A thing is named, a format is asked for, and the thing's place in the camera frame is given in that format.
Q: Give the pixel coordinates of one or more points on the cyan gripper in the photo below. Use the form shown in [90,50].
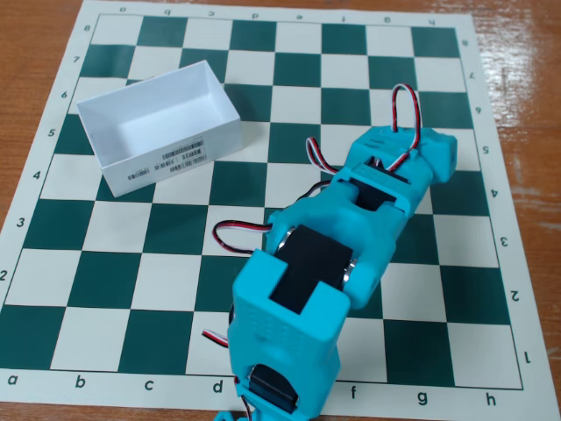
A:
[442,151]

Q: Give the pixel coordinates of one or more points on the cyan robot arm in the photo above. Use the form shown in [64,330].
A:
[285,324]

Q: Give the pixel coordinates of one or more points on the white cardboard box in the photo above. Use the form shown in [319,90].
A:
[144,131]

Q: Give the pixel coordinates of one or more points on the green white chessboard mat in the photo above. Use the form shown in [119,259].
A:
[131,280]

